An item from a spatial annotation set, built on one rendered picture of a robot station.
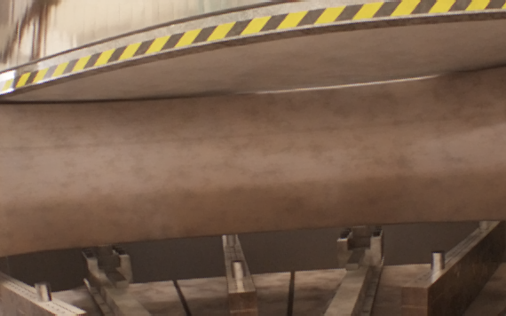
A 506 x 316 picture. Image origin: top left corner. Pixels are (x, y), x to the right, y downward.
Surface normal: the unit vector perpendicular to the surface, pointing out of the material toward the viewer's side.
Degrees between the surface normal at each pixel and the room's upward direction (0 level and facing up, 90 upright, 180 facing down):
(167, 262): 90
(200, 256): 90
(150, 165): 90
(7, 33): 90
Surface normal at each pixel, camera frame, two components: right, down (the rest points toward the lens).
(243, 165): 0.04, -0.02
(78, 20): -0.32, 0.01
